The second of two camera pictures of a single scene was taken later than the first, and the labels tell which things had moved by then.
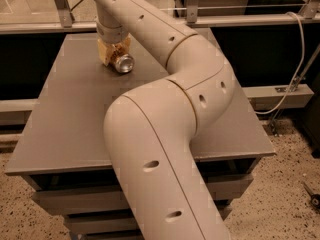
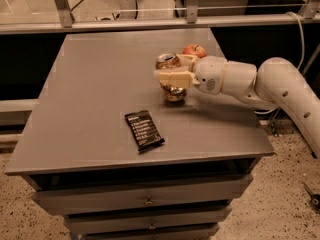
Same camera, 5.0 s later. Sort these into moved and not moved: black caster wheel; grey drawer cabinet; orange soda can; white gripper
Moved: orange soda can; white gripper
Not moved: grey drawer cabinet; black caster wheel
